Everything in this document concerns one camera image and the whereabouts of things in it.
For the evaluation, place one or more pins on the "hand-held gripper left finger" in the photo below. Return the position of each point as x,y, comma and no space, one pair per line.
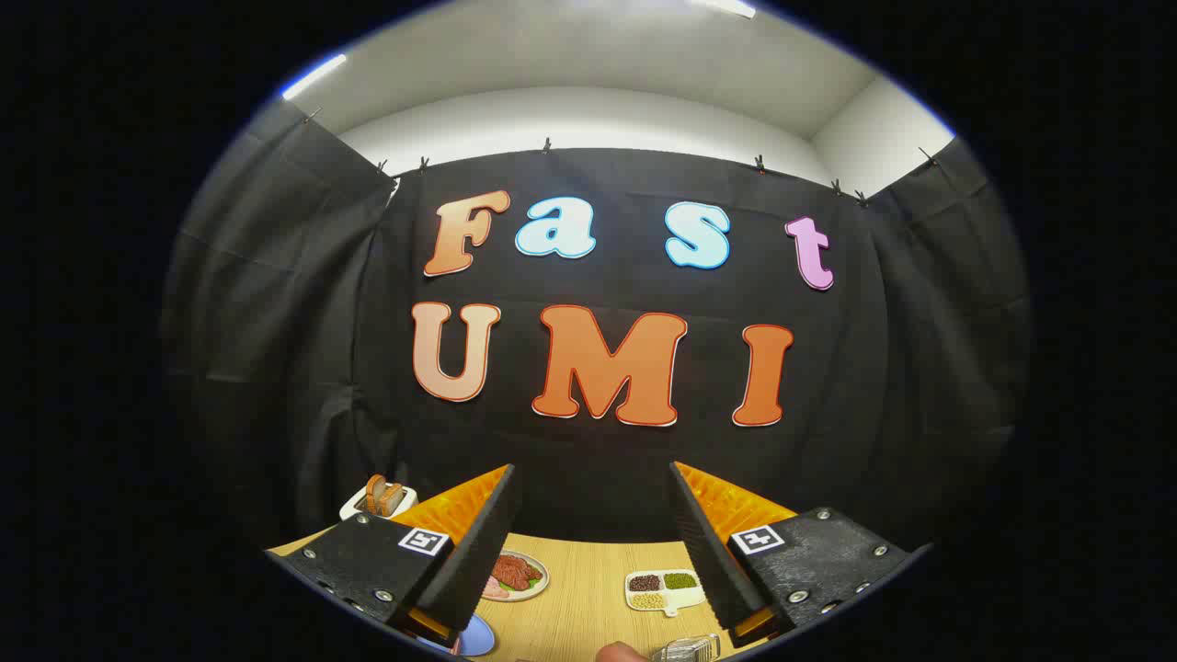
478,561

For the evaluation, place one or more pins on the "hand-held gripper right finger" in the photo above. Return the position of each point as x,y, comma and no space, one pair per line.
713,561

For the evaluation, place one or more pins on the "pink ham slice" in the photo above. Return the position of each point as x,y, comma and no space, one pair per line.
495,588

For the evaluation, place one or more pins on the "brown meat slab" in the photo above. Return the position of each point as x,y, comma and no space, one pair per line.
515,572

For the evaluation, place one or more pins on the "white divided bean dish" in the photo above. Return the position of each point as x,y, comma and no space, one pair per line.
668,603

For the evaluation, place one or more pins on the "white oval food plate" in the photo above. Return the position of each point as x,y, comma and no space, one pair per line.
538,588

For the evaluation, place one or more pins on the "blue round plate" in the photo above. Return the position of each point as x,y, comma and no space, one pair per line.
476,636

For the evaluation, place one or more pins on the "brown bread slice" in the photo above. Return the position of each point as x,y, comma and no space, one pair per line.
393,499
375,493

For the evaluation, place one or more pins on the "white toaster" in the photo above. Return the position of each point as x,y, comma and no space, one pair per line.
354,507

